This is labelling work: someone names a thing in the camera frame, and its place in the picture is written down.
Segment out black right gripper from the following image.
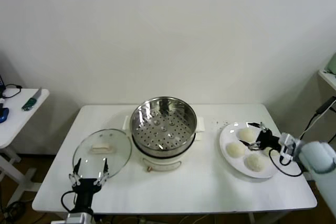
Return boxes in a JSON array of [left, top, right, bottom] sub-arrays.
[[238, 121, 282, 153]]

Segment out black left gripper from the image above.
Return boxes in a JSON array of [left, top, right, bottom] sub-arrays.
[[68, 157, 110, 211]]

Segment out white steamed baozi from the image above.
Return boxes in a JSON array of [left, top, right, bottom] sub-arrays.
[[226, 142, 245, 158], [238, 129, 257, 142], [244, 154, 266, 172], [264, 147, 280, 158]]

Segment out round glass pot lid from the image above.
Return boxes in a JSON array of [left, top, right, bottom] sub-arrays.
[[72, 128, 133, 182]]

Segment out stainless steel steamer basket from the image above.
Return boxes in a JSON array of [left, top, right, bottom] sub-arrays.
[[122, 96, 206, 156]]

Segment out white round plate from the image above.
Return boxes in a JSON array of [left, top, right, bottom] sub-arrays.
[[219, 121, 283, 179]]

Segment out black power adapter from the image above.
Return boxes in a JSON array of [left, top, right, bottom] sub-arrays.
[[314, 96, 336, 115]]

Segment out white side table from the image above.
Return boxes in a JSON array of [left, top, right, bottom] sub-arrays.
[[0, 88, 50, 208]]

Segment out white shelf board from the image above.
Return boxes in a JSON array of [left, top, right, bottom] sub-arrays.
[[317, 68, 336, 91]]

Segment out pale green appliance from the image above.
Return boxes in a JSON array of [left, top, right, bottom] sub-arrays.
[[327, 52, 336, 76]]

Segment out blue small device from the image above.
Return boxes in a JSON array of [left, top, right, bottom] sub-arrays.
[[0, 107, 10, 124]]

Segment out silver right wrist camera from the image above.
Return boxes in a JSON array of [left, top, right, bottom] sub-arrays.
[[278, 132, 297, 166]]

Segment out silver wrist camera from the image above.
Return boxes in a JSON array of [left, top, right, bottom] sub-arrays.
[[278, 132, 297, 166], [65, 211, 95, 224]]

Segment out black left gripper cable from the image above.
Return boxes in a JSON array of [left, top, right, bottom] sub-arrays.
[[60, 189, 77, 213]]

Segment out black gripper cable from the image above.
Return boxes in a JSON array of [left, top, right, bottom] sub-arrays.
[[60, 189, 77, 213], [267, 148, 305, 177]]

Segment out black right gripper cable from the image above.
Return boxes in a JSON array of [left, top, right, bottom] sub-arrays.
[[267, 148, 305, 177]]

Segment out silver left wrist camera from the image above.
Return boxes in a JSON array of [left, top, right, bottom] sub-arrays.
[[65, 211, 95, 224]]

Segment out black power cable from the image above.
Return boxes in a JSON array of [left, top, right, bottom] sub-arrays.
[[298, 105, 336, 141]]

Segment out black floor cables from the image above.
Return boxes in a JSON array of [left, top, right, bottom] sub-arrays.
[[0, 200, 27, 224]]

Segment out green handled knife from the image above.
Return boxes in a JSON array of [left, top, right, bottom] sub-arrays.
[[21, 87, 43, 111]]

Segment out black cable on side table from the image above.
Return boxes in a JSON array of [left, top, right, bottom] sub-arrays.
[[0, 83, 23, 99]]

